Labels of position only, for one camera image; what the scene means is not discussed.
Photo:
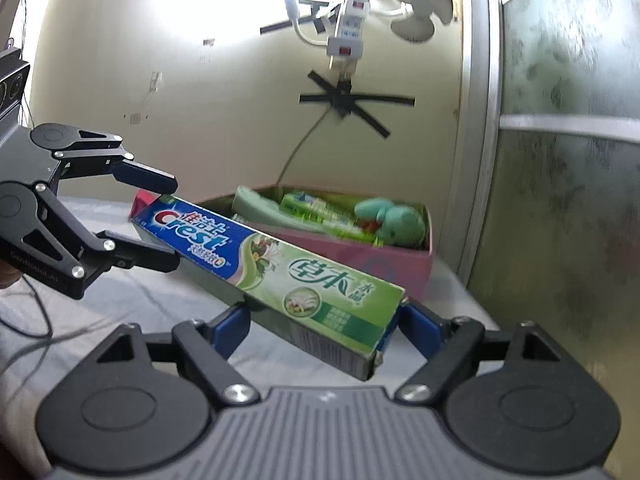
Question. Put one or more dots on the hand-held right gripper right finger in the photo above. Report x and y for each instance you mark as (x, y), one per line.
(415, 321)

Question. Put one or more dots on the black tape cross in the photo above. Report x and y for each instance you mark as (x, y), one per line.
(350, 101)

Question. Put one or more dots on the white power strip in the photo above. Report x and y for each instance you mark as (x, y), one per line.
(347, 25)

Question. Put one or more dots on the pale green soft packet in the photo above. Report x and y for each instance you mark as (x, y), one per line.
(255, 206)

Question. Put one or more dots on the frosted glass sliding door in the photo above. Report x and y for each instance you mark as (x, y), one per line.
(565, 160)

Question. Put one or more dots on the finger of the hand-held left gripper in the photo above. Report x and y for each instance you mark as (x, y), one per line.
(145, 259)
(145, 176)

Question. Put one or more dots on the white fan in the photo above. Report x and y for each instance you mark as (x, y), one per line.
(425, 10)

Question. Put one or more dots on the pink cardboard box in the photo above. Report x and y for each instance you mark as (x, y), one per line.
(350, 260)

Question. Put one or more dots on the green and blue toothpaste box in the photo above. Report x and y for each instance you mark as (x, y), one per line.
(225, 245)

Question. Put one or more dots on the green plush toy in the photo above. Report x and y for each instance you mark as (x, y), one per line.
(395, 220)

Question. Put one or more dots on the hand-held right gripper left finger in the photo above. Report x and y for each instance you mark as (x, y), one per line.
(232, 326)

